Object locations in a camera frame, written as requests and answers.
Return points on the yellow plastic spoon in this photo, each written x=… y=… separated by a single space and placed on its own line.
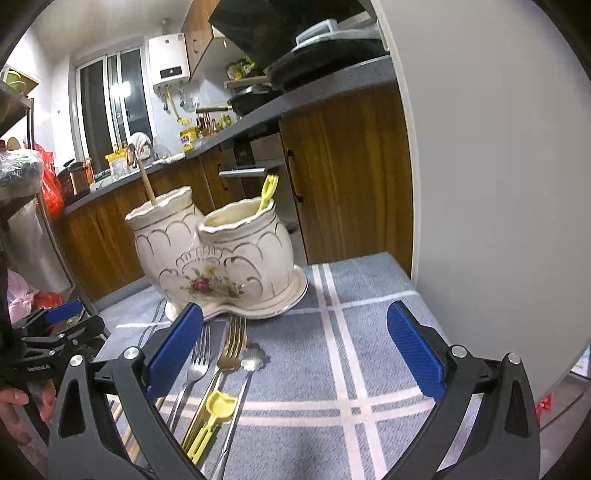
x=221 y=406

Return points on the row of condiment bottles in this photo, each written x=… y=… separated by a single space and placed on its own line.
x=217 y=124

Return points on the metal shelf rack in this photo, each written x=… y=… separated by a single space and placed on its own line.
x=27 y=110

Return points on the large black wok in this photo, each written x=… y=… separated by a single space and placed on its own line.
x=323 y=64

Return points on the white towel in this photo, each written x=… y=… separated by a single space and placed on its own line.
x=171 y=160

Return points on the person's left hand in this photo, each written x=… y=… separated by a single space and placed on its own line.
x=18 y=401

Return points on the wooden chopstick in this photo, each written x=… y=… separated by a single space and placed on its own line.
x=117 y=410
x=147 y=184

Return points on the small red object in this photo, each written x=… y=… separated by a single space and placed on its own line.
x=545 y=403

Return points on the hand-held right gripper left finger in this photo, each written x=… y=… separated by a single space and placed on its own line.
x=171 y=355

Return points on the green snack packages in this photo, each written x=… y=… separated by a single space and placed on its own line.
x=242 y=69

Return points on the silver fork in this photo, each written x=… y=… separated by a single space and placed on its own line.
x=196 y=364

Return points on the white cloth bundle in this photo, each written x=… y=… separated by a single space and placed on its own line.
x=141 y=143

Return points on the sliding glass window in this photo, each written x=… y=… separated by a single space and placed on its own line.
x=111 y=101

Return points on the dark grey countertop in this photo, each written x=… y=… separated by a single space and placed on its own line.
x=314 y=92

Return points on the yellow food package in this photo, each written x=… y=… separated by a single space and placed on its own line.
x=116 y=164

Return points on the yellow plastic fork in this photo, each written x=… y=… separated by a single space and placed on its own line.
x=268 y=194

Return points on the stacked bowls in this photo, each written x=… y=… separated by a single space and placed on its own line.
x=18 y=83

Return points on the black range hood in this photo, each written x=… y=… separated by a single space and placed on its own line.
x=277 y=23

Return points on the gold fork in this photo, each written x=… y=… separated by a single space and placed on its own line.
x=231 y=355

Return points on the white water heater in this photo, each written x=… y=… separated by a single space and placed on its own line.
x=168 y=55

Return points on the silver spoon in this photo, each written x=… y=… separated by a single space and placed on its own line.
x=251 y=360

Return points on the grey plaid tablecloth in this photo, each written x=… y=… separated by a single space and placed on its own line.
x=360 y=300

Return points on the small red plastic bag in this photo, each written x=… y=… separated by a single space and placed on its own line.
x=48 y=300

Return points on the grey pot lid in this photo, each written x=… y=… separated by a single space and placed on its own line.
x=332 y=34

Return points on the cream floral ceramic utensil holder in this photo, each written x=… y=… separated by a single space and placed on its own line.
x=207 y=258

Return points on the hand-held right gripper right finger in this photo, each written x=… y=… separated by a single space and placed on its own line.
x=415 y=350

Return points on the brown canister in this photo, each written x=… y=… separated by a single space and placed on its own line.
x=76 y=180

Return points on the yellow hanging ladle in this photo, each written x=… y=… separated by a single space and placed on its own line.
x=178 y=113

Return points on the clear bag of greens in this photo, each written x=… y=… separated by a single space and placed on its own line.
x=18 y=173

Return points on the stainless steel oven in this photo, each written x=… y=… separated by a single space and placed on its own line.
x=258 y=157

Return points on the wooden wall cabinet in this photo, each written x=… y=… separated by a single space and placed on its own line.
x=198 y=32

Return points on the wooden base cabinets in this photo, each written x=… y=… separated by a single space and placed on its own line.
x=351 y=175

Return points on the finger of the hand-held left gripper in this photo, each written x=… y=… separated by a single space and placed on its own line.
x=83 y=330
x=64 y=311

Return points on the pink plastic bag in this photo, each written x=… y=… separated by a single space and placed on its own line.
x=21 y=295

